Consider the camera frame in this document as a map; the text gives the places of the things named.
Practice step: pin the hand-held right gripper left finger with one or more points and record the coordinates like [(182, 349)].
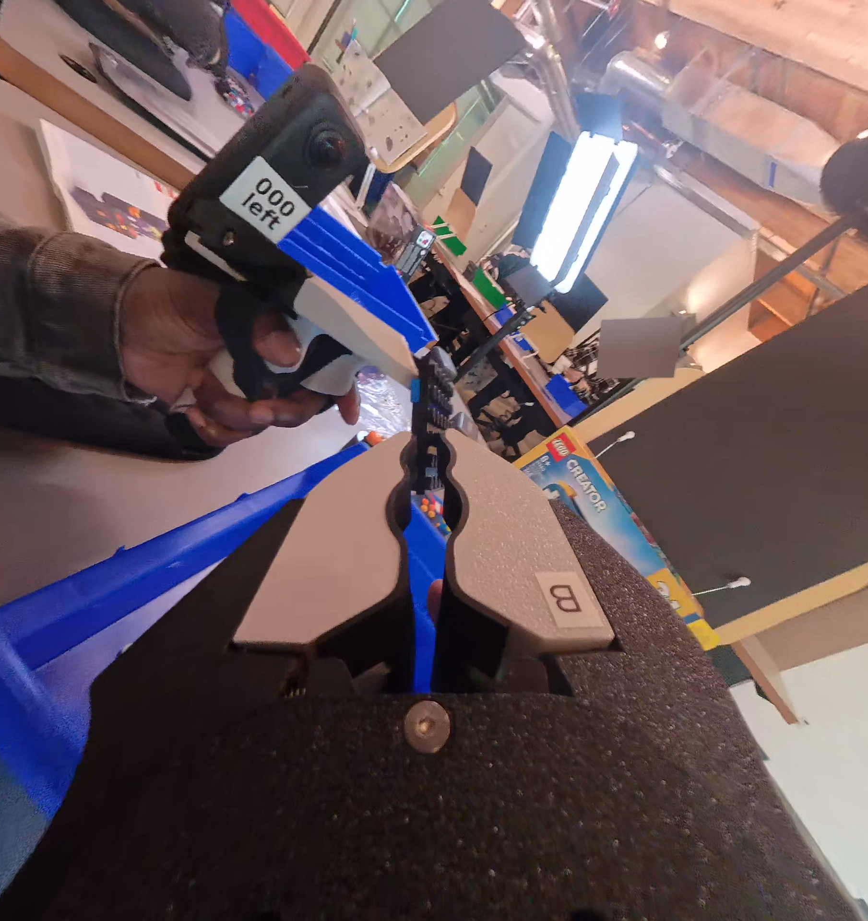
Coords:
[(333, 547)]

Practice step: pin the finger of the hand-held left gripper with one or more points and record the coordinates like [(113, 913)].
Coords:
[(362, 324)]

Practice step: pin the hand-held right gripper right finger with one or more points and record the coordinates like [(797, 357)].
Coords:
[(513, 547)]

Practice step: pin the black toy brick assembly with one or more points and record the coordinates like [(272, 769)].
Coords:
[(432, 403)]

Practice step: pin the large blue plastic bin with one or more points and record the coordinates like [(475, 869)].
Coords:
[(117, 575)]

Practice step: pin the person's left forearm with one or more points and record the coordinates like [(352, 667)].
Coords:
[(45, 302)]

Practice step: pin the person's left hand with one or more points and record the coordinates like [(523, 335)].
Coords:
[(167, 324)]

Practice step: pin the blue ribbed plastic bin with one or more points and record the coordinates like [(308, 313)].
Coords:
[(354, 266)]

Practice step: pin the clear plastic bag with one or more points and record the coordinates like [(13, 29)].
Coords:
[(383, 399)]

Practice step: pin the colourful toy brick box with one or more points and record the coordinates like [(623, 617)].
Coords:
[(592, 489)]

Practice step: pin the white perforated board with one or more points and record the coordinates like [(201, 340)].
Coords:
[(390, 122)]

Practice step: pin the black light stand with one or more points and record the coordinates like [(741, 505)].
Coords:
[(498, 342)]

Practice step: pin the black fuzzy cover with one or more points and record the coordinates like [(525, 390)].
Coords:
[(182, 29)]

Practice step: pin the white-tipped stick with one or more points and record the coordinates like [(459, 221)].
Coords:
[(617, 440), (725, 585)]

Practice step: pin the dark flat slab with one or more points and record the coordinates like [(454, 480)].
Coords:
[(146, 72)]

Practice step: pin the long wooden desk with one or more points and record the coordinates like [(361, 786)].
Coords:
[(520, 360)]

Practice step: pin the small black flag panel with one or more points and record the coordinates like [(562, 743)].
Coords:
[(448, 50)]

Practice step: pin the white instruction booklet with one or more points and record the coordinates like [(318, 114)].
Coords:
[(95, 180)]

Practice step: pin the black monitor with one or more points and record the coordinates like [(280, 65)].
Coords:
[(581, 306)]

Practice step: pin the grey card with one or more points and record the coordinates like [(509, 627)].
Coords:
[(639, 345)]

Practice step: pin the bright studio light panel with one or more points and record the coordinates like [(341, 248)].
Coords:
[(585, 208)]

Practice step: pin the black panel with wooden edge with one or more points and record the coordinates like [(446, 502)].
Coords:
[(765, 446)]

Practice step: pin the boom microphone black windscreen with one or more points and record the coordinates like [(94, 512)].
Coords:
[(862, 187)]

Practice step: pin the silver ventilation duct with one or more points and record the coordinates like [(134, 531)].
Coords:
[(729, 122)]

